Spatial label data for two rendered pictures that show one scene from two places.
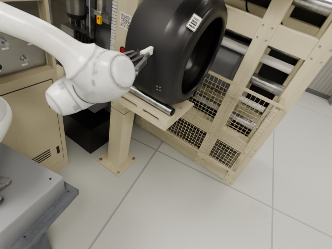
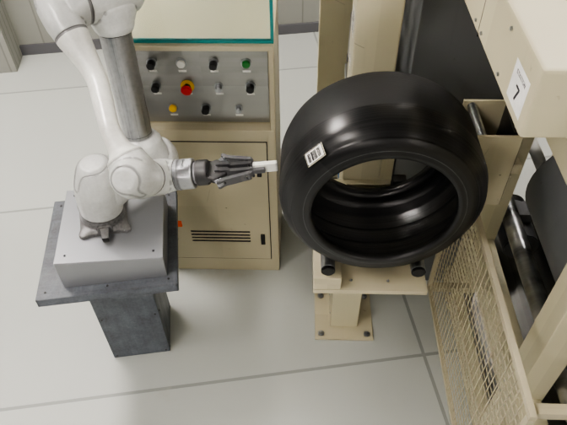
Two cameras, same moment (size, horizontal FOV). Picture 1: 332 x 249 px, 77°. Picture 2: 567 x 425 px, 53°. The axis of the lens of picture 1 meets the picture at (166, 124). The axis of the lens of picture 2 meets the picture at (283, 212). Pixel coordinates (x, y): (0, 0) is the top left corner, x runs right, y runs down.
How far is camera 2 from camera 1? 132 cm
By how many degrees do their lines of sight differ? 50
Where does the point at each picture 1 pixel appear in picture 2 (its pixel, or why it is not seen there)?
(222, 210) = not seen: outside the picture
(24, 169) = (148, 228)
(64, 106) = not seen: hidden behind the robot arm
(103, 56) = (116, 162)
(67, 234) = (195, 348)
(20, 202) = (116, 252)
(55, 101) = not seen: hidden behind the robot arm
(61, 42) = (107, 140)
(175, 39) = (291, 165)
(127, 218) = (265, 400)
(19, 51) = (234, 99)
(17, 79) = (221, 130)
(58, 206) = (148, 284)
